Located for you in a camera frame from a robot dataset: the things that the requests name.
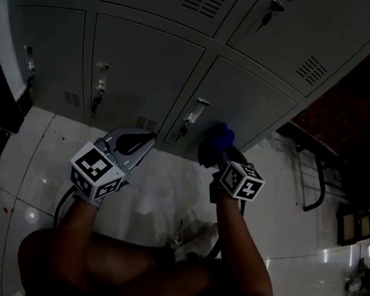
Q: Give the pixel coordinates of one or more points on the person's white sneaker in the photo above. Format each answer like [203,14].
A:
[195,238]

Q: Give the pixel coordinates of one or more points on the person's left forearm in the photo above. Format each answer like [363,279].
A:
[77,224]

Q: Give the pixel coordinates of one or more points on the person's leg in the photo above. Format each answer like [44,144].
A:
[193,280]
[114,269]

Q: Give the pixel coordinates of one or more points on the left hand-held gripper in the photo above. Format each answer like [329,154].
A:
[94,161]

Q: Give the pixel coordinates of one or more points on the person's right leg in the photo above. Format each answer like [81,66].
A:
[193,280]

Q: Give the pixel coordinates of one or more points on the gray metal locker cabinet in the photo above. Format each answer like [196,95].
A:
[140,61]

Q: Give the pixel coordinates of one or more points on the small red object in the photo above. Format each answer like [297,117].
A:
[5,210]

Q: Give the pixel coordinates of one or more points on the person's right forearm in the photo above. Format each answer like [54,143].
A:
[240,238]

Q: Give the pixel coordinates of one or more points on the blue cloth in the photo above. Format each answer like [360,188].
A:
[218,142]

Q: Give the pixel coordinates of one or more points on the black metal tube frame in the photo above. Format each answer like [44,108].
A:
[322,184]

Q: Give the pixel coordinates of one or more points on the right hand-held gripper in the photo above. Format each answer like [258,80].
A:
[242,184]

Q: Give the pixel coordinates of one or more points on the person's left leg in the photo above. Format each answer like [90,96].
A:
[114,269]

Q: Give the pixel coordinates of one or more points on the black frame with yellow panels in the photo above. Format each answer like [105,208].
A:
[348,227]

